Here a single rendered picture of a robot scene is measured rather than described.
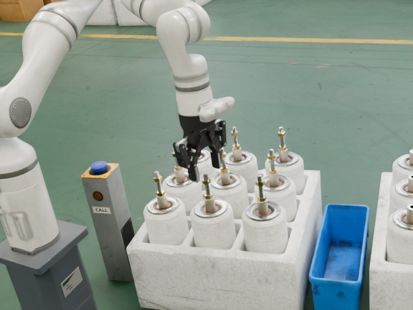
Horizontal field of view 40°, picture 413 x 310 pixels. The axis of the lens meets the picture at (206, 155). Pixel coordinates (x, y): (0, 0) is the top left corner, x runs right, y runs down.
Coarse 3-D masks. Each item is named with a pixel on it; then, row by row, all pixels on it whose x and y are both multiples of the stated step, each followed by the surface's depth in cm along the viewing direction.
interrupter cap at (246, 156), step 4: (232, 152) 148; (244, 152) 147; (248, 152) 147; (228, 156) 146; (232, 156) 146; (244, 156) 146; (248, 156) 145; (252, 156) 145; (228, 160) 144; (232, 160) 145; (240, 160) 144; (244, 160) 143; (248, 160) 143; (228, 164) 143; (232, 164) 142; (236, 164) 142; (240, 164) 142
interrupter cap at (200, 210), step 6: (198, 204) 127; (204, 204) 127; (216, 204) 127; (222, 204) 126; (198, 210) 125; (204, 210) 125; (216, 210) 125; (222, 210) 124; (198, 216) 123; (204, 216) 123; (210, 216) 122; (216, 216) 122
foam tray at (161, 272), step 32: (320, 192) 150; (288, 224) 129; (320, 224) 152; (128, 256) 130; (160, 256) 127; (192, 256) 124; (224, 256) 121; (256, 256) 120; (288, 256) 118; (160, 288) 132; (192, 288) 128; (224, 288) 125; (256, 288) 123; (288, 288) 120
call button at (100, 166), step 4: (92, 164) 136; (96, 164) 135; (100, 164) 135; (104, 164) 135; (92, 168) 134; (96, 168) 134; (100, 168) 134; (104, 168) 134; (96, 172) 135; (100, 172) 135
